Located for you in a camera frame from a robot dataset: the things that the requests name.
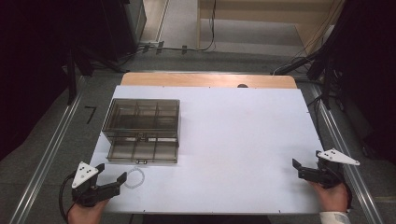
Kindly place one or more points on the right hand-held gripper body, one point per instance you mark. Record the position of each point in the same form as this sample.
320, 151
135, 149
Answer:
325, 174

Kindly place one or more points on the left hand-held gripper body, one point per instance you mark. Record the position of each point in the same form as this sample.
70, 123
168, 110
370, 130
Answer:
90, 191

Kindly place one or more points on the transparent grey drawer box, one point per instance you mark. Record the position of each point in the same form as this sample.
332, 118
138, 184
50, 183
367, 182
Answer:
141, 130

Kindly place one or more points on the person's left hand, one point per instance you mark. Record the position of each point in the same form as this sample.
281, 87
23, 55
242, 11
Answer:
85, 214

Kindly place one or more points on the person's right hand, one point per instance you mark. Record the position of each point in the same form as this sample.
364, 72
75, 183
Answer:
331, 197

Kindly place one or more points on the white sleeve cuff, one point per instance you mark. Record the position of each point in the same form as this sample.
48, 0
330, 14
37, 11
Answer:
334, 218

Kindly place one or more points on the dark round knob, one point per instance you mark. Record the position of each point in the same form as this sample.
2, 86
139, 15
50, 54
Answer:
242, 86

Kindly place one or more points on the black stand leg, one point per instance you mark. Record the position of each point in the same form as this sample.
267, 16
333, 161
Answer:
71, 77

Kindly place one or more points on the black curtain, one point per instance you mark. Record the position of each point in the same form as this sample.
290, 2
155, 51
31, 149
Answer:
367, 68
37, 62

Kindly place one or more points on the wooden shelf unit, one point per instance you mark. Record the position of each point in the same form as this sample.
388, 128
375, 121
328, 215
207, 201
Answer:
264, 28

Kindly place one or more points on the metal floor rail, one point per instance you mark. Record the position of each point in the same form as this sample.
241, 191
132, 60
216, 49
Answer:
345, 149
46, 149

